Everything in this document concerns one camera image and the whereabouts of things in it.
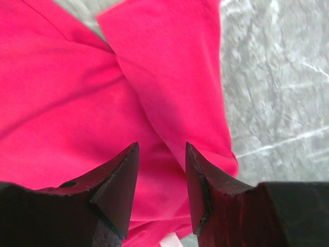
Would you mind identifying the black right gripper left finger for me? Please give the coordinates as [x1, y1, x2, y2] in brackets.
[1, 143, 139, 246]

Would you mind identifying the pink t shirt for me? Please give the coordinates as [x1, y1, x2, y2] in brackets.
[1, 1, 238, 246]

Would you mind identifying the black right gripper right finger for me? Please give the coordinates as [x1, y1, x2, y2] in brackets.
[186, 143, 328, 247]

